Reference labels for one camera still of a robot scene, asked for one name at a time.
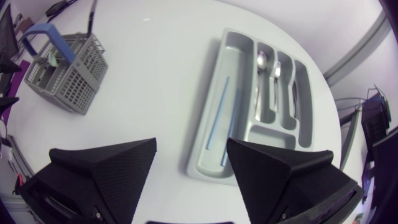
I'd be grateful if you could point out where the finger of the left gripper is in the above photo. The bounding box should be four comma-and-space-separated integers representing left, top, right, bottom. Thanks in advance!
0, 96, 20, 114
0, 54, 22, 75

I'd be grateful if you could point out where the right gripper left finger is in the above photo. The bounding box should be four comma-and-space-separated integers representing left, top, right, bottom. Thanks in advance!
18, 138, 157, 224

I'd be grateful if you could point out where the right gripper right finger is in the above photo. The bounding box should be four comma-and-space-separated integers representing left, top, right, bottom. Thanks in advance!
226, 138, 365, 224

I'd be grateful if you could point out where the grey cutlery basket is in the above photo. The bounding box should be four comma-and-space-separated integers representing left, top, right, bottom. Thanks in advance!
21, 23, 109, 116

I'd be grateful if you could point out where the black cutlery piece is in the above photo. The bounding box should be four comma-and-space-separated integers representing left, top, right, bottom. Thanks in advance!
86, 0, 98, 39

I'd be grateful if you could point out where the grey cutlery tray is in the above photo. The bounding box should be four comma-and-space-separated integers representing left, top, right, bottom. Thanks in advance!
186, 28, 314, 187

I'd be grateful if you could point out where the dark screen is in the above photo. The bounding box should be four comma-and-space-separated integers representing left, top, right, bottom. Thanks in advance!
0, 2, 19, 60

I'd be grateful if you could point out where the pale plastic spoon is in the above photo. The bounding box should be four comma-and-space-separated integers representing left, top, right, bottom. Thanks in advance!
47, 51, 59, 68

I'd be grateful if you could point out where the black power brick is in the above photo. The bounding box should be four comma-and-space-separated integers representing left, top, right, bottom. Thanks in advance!
45, 0, 68, 17

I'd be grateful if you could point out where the blue plastic chopstick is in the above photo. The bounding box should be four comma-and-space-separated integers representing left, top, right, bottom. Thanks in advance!
220, 88, 242, 167
205, 76, 231, 151

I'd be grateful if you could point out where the steel knife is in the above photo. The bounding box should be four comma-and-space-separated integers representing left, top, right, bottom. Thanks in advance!
291, 81, 300, 119

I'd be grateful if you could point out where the steel spoon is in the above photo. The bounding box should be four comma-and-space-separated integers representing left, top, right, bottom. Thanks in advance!
254, 51, 268, 116

